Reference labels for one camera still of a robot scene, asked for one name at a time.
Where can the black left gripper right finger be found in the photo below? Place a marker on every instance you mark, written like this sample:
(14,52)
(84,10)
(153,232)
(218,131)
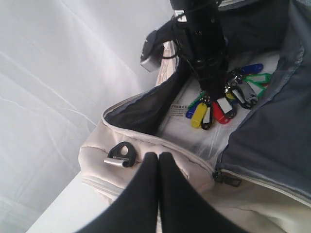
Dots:
(182,209)

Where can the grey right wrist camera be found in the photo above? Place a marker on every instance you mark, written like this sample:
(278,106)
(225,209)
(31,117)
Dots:
(152,52)

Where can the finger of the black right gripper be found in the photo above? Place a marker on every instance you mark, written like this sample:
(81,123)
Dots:
(212,79)

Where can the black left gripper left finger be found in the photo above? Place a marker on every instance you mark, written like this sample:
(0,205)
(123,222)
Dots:
(136,209)

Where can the cream duffel bag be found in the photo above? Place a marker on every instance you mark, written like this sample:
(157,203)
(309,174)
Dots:
(261,180)

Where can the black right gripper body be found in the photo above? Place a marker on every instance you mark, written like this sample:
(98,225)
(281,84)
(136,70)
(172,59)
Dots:
(199,34)

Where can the colourful key tag bunch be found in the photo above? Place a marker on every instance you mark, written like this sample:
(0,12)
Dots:
(244,86)

